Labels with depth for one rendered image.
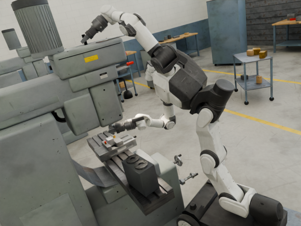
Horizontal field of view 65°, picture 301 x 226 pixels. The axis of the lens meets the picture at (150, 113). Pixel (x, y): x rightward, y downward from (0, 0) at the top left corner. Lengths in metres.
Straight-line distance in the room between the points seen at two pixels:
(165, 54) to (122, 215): 1.32
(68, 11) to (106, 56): 6.82
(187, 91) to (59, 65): 0.80
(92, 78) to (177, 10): 8.74
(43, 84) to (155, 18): 8.25
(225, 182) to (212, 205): 0.29
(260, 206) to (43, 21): 1.74
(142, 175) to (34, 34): 1.05
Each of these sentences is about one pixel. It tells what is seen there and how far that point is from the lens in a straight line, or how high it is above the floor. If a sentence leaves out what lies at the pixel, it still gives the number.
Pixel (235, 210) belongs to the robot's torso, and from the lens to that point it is 1.84.
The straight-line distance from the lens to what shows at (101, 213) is 2.00.
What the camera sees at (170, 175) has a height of 0.68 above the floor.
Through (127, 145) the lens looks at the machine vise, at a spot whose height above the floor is 0.98.
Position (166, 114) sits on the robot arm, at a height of 1.23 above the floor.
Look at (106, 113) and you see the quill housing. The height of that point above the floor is 1.41.
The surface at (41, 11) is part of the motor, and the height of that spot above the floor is 2.13.
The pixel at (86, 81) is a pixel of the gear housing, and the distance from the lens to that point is 1.62.
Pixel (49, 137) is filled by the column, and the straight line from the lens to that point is 1.54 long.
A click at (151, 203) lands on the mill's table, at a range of 1.58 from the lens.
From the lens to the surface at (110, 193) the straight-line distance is 1.92.
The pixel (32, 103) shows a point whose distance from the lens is 1.59.
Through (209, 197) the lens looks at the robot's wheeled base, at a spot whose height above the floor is 0.59.
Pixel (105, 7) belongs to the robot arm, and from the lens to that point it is 1.69.
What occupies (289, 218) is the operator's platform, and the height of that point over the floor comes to 0.40.
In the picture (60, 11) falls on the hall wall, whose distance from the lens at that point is 8.36.
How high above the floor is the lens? 2.01
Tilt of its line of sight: 23 degrees down
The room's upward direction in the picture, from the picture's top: 13 degrees counter-clockwise
